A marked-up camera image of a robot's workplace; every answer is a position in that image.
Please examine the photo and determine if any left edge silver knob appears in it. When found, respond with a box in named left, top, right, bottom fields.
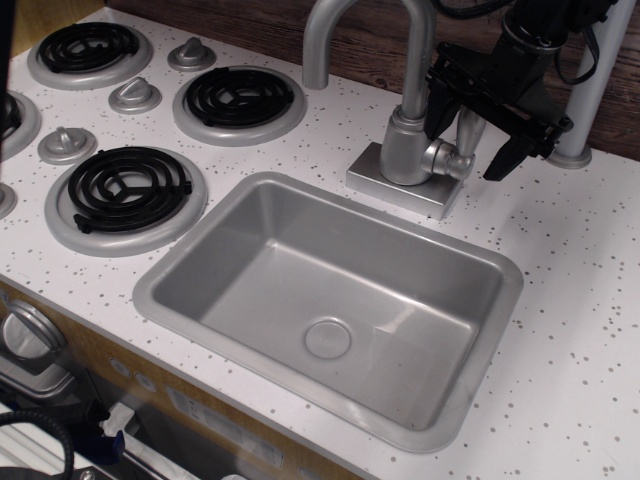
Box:
left=0, top=183, right=17, bottom=219

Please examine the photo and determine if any silver gooseneck toy faucet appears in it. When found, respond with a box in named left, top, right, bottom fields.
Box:
left=302, top=1, right=463, bottom=220

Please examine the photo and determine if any black coil burner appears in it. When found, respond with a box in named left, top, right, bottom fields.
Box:
left=45, top=146, right=208, bottom=257
left=172, top=66, right=306, bottom=147

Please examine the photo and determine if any middle black coil burner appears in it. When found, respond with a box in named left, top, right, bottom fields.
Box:
left=172, top=66, right=306, bottom=147

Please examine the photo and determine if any back silver stove knob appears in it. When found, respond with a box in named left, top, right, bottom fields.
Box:
left=167, top=37, right=217, bottom=72

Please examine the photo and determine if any middle silver stove knob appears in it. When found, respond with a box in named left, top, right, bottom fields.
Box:
left=108, top=77, right=162, bottom=115

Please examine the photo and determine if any silver oven dial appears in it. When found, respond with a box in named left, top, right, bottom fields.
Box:
left=1, top=300, right=66, bottom=375

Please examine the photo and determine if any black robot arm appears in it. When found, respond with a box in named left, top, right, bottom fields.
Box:
left=424, top=1, right=611, bottom=181

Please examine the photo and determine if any silver stove knob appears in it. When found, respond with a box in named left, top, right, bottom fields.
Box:
left=167, top=37, right=217, bottom=72
left=108, top=77, right=162, bottom=115
left=37, top=127, right=97, bottom=166

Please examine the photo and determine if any front silver stove knob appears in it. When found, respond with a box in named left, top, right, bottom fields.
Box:
left=37, top=127, right=97, bottom=166

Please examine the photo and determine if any blue clamp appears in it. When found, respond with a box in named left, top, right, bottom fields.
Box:
left=98, top=430, right=126, bottom=463

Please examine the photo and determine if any far left coil burner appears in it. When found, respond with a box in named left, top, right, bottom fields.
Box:
left=1, top=90, right=41, bottom=161

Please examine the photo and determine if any grey vertical support pole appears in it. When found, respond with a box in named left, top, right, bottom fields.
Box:
left=546, top=0, right=636, bottom=170

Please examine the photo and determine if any front black coil burner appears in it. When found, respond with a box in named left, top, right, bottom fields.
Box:
left=45, top=146, right=208, bottom=257

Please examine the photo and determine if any black coiled cable lower left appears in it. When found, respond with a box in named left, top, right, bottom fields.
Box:
left=0, top=408, right=76, bottom=480

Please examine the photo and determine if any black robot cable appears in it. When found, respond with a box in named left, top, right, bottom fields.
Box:
left=433, top=0, right=511, bottom=22

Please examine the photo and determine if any back left coil burner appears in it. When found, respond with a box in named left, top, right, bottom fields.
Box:
left=27, top=22, right=153, bottom=91

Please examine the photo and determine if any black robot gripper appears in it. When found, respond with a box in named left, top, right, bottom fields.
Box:
left=425, top=26, right=572, bottom=181

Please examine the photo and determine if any silver faucet lever handle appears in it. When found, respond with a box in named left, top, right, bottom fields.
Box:
left=422, top=107, right=486, bottom=181

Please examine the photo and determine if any dark foreground post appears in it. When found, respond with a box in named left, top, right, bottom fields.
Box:
left=0, top=0, right=21, bottom=146

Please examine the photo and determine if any grey plastic sink basin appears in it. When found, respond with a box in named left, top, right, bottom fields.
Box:
left=133, top=172, right=523, bottom=453

